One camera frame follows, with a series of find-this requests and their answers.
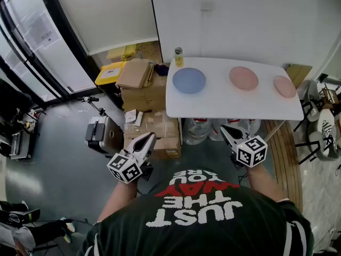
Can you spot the small pink plate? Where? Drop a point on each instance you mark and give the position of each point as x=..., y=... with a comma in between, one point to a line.
x=284, y=87

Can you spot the cardboard sheet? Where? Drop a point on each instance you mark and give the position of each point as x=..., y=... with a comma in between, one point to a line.
x=299, y=75

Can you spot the silver suitcase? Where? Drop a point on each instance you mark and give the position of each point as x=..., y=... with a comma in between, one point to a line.
x=112, y=135

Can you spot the white tube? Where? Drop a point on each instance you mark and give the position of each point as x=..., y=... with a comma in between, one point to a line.
x=138, y=119

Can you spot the white armchair striped cushion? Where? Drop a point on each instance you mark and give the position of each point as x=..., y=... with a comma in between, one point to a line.
x=326, y=116

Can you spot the wooden slat board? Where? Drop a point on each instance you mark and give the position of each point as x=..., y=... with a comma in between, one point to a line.
x=285, y=156

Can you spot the flat cardboard box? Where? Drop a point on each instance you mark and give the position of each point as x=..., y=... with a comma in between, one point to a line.
x=134, y=73

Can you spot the big blue plate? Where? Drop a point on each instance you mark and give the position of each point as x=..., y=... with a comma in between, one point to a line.
x=189, y=80

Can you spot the clear water jug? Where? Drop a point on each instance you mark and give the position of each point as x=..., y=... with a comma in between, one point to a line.
x=197, y=131
x=217, y=131

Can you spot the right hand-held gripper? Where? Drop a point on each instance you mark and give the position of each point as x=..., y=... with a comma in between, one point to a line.
x=251, y=151

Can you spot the black equipment rack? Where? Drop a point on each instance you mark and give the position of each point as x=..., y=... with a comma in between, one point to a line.
x=13, y=97

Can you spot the person's right forearm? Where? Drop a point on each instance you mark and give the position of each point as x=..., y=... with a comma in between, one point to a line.
x=262, y=181

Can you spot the black window frame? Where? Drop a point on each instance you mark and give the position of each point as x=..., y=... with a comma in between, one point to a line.
x=64, y=23

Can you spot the person's left forearm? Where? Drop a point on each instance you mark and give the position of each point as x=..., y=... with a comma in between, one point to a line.
x=120, y=199

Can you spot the grey shell chair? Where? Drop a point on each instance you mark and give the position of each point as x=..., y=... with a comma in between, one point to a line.
x=310, y=89
x=319, y=143

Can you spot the clear bottle with yellow liquid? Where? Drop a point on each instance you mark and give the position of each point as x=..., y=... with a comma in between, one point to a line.
x=178, y=59

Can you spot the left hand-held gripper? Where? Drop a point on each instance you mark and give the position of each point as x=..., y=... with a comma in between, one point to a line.
x=125, y=167

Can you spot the big pink plate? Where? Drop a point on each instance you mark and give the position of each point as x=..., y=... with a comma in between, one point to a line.
x=243, y=78

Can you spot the yellow lidded bin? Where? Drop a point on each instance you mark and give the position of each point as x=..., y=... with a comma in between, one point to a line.
x=106, y=77

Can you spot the large cardboard box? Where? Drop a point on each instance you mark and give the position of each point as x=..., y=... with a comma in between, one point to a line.
x=138, y=99

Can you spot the white paper slip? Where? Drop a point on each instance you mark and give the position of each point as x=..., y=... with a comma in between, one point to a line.
x=130, y=116

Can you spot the taped cardboard box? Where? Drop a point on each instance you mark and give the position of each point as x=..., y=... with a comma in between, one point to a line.
x=160, y=128

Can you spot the purple cloth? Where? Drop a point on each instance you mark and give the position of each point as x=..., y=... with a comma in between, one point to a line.
x=161, y=69

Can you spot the white paper notice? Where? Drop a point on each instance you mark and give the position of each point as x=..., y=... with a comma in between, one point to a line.
x=42, y=32

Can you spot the dark green printed shirt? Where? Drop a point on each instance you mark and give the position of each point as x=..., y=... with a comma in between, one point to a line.
x=197, y=231

